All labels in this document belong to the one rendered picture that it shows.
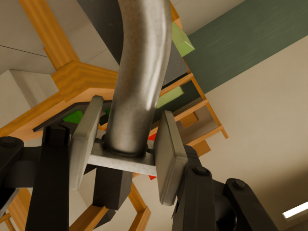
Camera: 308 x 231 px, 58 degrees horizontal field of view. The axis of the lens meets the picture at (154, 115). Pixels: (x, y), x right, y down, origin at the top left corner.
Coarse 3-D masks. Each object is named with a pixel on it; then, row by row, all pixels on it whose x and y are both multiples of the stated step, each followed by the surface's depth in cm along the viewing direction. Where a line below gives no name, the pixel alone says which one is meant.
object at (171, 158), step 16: (160, 128) 19; (176, 128) 17; (160, 144) 18; (176, 144) 15; (160, 160) 17; (176, 160) 14; (160, 176) 16; (176, 176) 14; (160, 192) 15; (176, 192) 14
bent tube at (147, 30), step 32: (128, 0) 15; (160, 0) 16; (128, 32) 16; (160, 32) 16; (128, 64) 17; (160, 64) 17; (128, 96) 17; (128, 128) 18; (96, 160) 18; (128, 160) 18
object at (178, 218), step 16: (192, 176) 13; (208, 176) 13; (192, 192) 12; (208, 192) 12; (176, 208) 14; (192, 208) 11; (208, 208) 11; (176, 224) 12; (192, 224) 10; (208, 224) 10
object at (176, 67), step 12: (84, 0) 20; (96, 0) 20; (108, 0) 20; (96, 12) 20; (108, 12) 20; (120, 12) 20; (96, 24) 20; (108, 24) 20; (120, 24) 20; (108, 36) 21; (120, 36) 21; (108, 48) 21; (120, 48) 21; (120, 60) 21; (180, 60) 22; (168, 72) 22; (180, 72) 22
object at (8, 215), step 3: (9, 213) 539; (3, 216) 523; (6, 216) 530; (9, 216) 541; (0, 219) 515; (3, 219) 520; (6, 219) 532; (9, 219) 591; (0, 222) 517; (6, 222) 585; (9, 222) 587; (9, 225) 584; (12, 225) 590; (9, 228) 585; (12, 228) 586
